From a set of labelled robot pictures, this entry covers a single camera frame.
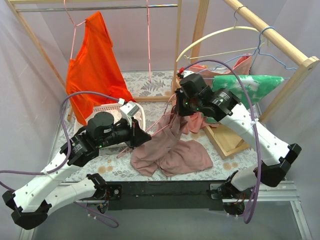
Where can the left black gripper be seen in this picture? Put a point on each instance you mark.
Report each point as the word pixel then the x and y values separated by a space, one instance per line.
pixel 133 135

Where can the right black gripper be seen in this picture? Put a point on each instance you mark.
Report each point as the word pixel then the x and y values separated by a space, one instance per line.
pixel 180 101

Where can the pink wire hanger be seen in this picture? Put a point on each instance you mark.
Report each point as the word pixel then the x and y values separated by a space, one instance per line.
pixel 127 149

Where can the dusty pink t shirt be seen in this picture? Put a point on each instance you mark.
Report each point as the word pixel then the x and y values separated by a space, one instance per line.
pixel 167 152

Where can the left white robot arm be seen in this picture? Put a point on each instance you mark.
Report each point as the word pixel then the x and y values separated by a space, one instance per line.
pixel 43 195

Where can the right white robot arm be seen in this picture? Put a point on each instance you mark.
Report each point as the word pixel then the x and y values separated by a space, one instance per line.
pixel 276 156

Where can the salmon pink shirt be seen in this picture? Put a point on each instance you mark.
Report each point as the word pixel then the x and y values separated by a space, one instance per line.
pixel 196 121

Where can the cream plastic hanger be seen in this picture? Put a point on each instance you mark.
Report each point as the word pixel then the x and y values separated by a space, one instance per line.
pixel 215 33

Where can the orange t shirt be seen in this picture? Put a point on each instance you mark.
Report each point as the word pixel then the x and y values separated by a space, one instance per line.
pixel 95 67

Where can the green tie dye shirt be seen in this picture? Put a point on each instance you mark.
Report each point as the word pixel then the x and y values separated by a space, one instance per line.
pixel 257 86

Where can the pink hanger seen edge on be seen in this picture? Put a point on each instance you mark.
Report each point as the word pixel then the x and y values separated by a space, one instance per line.
pixel 148 40

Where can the pink hanger holding orange shirt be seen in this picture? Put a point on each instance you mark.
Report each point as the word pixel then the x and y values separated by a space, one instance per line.
pixel 75 37

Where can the white plastic laundry basket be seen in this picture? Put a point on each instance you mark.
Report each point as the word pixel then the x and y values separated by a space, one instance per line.
pixel 105 108

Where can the pale pink cloth in basket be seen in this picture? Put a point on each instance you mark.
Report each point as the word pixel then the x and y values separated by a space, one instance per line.
pixel 117 116

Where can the floral table mat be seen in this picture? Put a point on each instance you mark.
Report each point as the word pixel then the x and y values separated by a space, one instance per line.
pixel 113 168

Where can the black base bar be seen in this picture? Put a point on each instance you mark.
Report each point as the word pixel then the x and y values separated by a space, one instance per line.
pixel 167 195

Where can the left wooden clothes rack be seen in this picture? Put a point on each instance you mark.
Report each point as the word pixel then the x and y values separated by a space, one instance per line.
pixel 83 102

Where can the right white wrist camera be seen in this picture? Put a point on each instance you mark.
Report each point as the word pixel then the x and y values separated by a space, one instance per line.
pixel 182 73

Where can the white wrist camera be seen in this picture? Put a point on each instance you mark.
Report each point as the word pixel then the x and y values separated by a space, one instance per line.
pixel 128 110
pixel 182 73

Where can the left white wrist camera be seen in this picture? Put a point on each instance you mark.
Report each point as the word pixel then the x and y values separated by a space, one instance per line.
pixel 128 110

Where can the blue wire hanger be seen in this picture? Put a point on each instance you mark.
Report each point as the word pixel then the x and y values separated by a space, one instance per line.
pixel 254 54

